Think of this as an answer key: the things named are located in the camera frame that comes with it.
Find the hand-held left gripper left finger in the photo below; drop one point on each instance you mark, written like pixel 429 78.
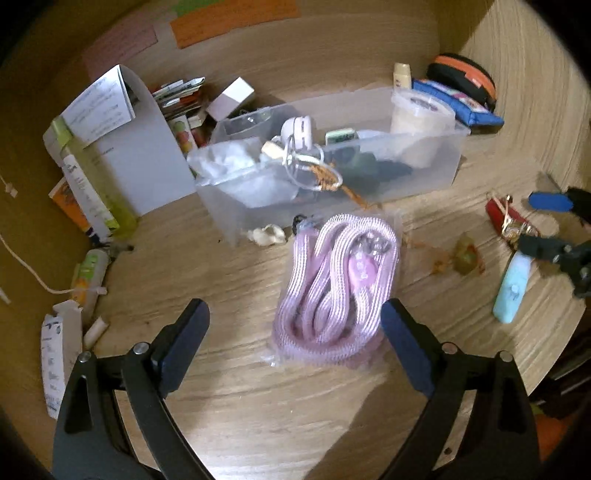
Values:
pixel 184 350

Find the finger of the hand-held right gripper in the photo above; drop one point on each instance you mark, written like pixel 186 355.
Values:
pixel 542 247
pixel 549 201

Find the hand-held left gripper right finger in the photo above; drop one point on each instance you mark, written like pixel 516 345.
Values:
pixel 406 350

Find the light teal tube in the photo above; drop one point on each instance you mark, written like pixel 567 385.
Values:
pixel 511 293

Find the clear plastic storage box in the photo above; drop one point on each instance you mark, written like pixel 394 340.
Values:
pixel 415 184

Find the white tape roll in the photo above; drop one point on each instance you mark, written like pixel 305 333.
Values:
pixel 420 115

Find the dark green glass jar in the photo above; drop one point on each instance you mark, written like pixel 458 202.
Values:
pixel 360 165

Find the wooden desktop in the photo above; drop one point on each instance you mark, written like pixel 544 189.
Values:
pixel 277 415

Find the small white roll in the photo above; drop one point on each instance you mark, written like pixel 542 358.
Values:
pixel 94 331

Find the small green white tube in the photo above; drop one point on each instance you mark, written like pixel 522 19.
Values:
pixel 90 274

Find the white printed packet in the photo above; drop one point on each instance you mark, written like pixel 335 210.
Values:
pixel 55 360

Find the blue patchwork pencil case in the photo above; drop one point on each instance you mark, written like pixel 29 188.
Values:
pixel 461 104

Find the small cream figurine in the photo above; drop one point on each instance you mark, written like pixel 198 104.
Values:
pixel 268 235

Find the black orange zip case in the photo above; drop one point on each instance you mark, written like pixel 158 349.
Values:
pixel 466 69

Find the orange red cloth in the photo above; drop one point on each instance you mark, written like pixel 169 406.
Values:
pixel 554 438

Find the orange packet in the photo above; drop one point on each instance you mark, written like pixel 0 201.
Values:
pixel 69 203

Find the green yellow box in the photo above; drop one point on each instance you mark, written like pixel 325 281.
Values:
pixel 97 184

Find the cream lip balm tube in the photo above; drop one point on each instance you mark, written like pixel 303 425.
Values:
pixel 402 76

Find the fruit print box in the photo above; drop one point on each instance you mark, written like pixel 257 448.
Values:
pixel 182 134

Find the small cream cap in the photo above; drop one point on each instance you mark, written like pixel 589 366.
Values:
pixel 272 150

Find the white round case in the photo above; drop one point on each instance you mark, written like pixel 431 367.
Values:
pixel 298 131

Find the white paper receipt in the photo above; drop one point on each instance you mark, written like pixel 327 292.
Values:
pixel 99 110

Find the small white box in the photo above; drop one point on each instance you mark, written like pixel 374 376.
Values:
pixel 231 99

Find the stack of colourful cards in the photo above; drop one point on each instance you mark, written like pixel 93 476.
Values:
pixel 180 94

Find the pink sticky note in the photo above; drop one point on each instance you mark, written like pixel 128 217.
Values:
pixel 120 48

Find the orange sticky note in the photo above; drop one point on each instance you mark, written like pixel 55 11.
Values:
pixel 231 23

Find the green sticky note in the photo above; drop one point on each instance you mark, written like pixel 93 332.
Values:
pixel 194 5

